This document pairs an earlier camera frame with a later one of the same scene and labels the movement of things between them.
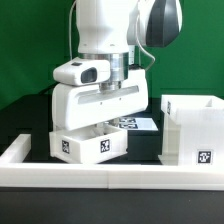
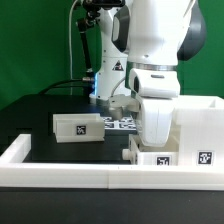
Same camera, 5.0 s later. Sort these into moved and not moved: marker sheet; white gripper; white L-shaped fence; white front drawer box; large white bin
Moved: white gripper; white front drawer box
Not moved: large white bin; marker sheet; white L-shaped fence
